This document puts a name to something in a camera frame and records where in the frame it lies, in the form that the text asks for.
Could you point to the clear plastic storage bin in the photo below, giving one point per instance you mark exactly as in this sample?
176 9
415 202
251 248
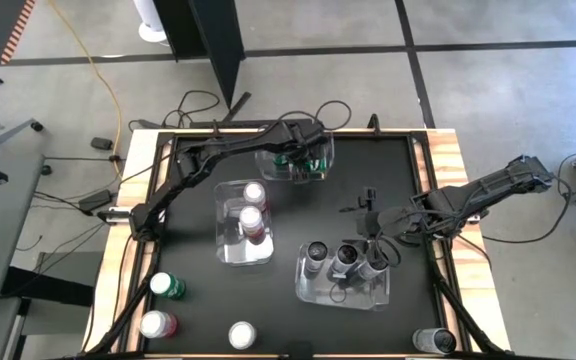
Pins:
348 297
268 172
243 252

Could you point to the black standing panel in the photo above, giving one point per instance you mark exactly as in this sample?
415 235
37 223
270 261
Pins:
203 40

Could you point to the black desk side panel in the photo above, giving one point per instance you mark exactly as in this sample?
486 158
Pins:
43 287

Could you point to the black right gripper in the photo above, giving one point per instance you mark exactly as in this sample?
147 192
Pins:
375 222

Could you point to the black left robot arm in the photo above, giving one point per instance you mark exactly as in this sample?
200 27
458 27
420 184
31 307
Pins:
218 147

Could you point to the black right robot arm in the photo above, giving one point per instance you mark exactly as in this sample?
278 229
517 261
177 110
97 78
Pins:
493 187

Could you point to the white round pedestal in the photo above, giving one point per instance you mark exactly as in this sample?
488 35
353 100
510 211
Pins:
148 25

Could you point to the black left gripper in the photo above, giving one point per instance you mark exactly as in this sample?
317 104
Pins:
305 137

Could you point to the small black power adapter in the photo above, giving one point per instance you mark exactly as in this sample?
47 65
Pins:
101 143

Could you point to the white Celsius energy can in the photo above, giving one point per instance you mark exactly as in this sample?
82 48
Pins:
372 271
316 252
434 341
345 256

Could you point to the pink white Spindrift can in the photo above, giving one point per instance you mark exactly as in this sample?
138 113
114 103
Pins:
254 192
158 324
242 335
250 220

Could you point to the black power brick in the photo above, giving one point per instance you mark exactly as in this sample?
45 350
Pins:
95 200

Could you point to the long black bar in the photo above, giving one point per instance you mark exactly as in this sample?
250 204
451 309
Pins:
203 124

